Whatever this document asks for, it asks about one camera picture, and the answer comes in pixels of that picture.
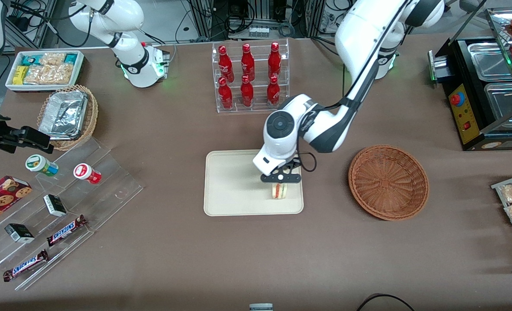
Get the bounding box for yellow snack packet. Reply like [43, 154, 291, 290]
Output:
[13, 65, 30, 85]

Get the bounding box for small tan wicker basket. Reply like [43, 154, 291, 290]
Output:
[37, 84, 99, 151]

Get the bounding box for stacked aluminium foil trays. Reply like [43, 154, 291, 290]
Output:
[38, 90, 88, 140]

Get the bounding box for green lidded snack cup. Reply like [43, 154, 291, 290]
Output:
[25, 154, 59, 177]

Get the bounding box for beige plastic tray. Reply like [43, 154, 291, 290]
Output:
[204, 148, 304, 216]

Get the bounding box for small black white box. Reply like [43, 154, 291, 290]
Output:
[4, 223, 35, 244]
[43, 194, 67, 217]

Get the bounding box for clear acrylic bottle rack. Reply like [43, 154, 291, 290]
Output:
[212, 38, 290, 114]

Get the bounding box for large brown wicker basket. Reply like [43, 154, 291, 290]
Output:
[348, 144, 429, 221]

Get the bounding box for black food warmer machine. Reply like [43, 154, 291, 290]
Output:
[428, 6, 512, 152]

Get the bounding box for clear bag of crackers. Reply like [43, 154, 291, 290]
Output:
[24, 64, 73, 85]
[39, 52, 67, 66]

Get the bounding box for red plaid cookie box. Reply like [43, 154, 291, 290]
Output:
[0, 175, 33, 229]

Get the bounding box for red lidded snack cup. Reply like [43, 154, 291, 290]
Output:
[73, 163, 102, 185]

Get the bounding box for Snickers chocolate bar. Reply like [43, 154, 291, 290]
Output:
[46, 215, 88, 247]
[3, 249, 49, 282]

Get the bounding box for tray of wrapped pastries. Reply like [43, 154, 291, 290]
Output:
[491, 172, 512, 264]

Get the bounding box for red cola bottle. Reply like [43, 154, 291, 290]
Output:
[240, 75, 254, 108]
[241, 43, 255, 82]
[267, 76, 280, 108]
[218, 45, 235, 83]
[268, 42, 281, 80]
[218, 77, 233, 109]

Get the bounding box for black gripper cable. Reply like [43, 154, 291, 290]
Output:
[296, 140, 318, 172]

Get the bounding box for white plastic snack bin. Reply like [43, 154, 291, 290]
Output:
[5, 50, 85, 92]

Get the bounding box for steel warmer pan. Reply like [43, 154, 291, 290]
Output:
[467, 42, 512, 82]
[483, 82, 512, 122]

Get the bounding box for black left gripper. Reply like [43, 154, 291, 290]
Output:
[261, 159, 303, 191]

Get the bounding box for clear acrylic stepped shelf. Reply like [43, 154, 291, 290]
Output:
[0, 136, 144, 291]

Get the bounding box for black floor cable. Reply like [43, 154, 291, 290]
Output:
[356, 293, 416, 311]

